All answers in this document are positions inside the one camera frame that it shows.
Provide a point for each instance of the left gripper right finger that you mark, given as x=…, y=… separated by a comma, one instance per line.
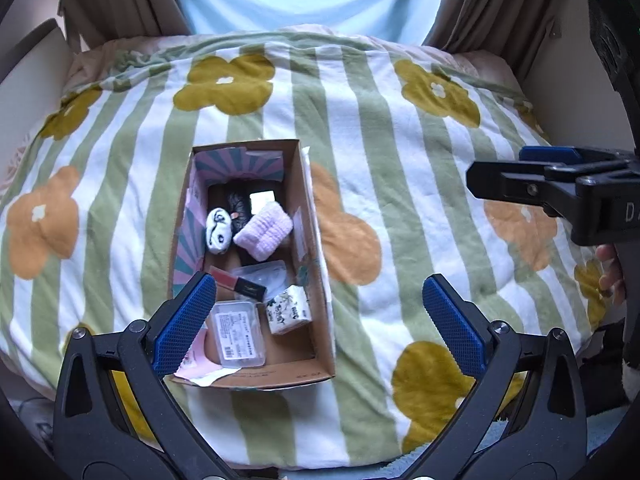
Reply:
x=546, y=436

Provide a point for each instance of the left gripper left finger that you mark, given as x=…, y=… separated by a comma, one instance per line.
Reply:
x=114, y=416

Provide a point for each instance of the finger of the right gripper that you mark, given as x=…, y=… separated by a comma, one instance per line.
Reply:
x=571, y=155
x=549, y=185

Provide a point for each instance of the clear cotton swab box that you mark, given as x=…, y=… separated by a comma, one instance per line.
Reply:
x=237, y=334

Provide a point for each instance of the red black lipstick tube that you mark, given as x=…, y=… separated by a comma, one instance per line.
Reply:
x=239, y=285

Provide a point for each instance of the white floral tissue pack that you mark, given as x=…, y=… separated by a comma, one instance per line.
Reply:
x=288, y=311

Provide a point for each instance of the pink towel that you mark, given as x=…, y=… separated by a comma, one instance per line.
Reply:
x=265, y=232

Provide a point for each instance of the black garbage bag roll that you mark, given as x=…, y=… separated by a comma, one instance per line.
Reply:
x=239, y=207

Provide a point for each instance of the person's right hand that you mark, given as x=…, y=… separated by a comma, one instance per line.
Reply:
x=611, y=282

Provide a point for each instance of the clear plastic blister case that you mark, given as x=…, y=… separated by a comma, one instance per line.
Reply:
x=273, y=275

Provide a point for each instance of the green striped floral blanket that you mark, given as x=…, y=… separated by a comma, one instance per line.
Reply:
x=93, y=232

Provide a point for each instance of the open cardboard box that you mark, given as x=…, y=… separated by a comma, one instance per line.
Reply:
x=250, y=259

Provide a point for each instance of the small white blue cube box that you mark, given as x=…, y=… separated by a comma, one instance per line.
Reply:
x=261, y=201

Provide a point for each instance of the white bed headboard cushion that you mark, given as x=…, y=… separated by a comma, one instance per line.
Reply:
x=33, y=75

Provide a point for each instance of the brown curtain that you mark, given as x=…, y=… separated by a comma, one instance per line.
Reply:
x=115, y=0

